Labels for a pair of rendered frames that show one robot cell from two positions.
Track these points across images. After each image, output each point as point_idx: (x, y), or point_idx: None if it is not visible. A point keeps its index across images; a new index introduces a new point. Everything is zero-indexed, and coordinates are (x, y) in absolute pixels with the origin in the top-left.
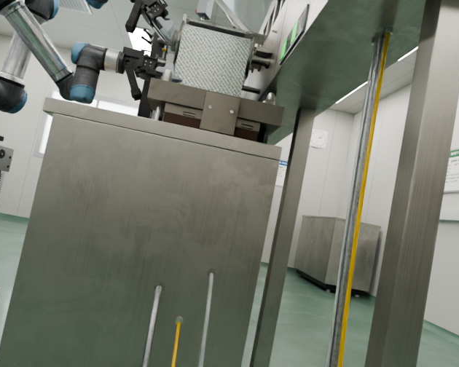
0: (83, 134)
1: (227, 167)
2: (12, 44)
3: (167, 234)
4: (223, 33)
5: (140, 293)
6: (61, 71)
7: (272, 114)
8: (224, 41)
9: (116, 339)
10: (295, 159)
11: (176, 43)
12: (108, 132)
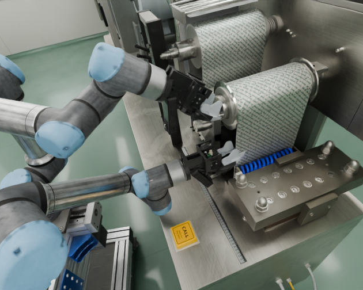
0: (221, 285)
1: (325, 238)
2: (16, 138)
3: (282, 271)
4: (279, 83)
5: (268, 286)
6: (124, 191)
7: (358, 183)
8: (284, 97)
9: None
10: None
11: (231, 123)
12: (239, 275)
